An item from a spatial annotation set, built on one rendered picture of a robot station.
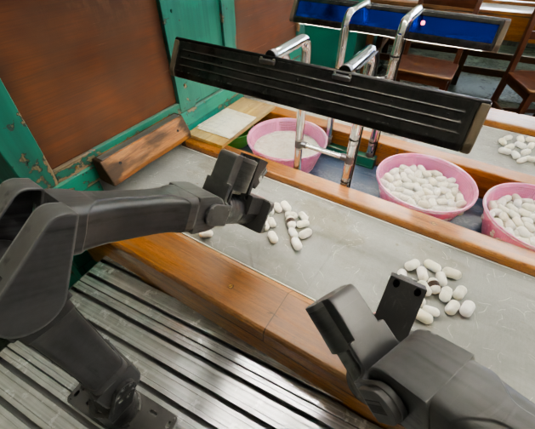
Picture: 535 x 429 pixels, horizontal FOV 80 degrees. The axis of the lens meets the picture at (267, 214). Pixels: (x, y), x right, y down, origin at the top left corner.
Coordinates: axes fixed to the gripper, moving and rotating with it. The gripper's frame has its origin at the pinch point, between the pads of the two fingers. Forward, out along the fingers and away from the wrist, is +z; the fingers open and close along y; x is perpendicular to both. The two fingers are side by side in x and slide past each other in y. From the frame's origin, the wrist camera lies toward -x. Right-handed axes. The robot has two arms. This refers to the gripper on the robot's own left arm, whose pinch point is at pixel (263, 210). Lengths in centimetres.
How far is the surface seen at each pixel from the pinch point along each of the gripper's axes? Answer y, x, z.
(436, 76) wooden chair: -10, -110, 186
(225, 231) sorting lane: 8.1, 8.7, 1.5
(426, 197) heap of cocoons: -31.1, -16.8, 32.0
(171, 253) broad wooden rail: 12.9, 15.3, -10.2
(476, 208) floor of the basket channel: -45, -19, 45
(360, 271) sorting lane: -24.1, 4.8, 6.1
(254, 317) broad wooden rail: -11.1, 17.3, -12.6
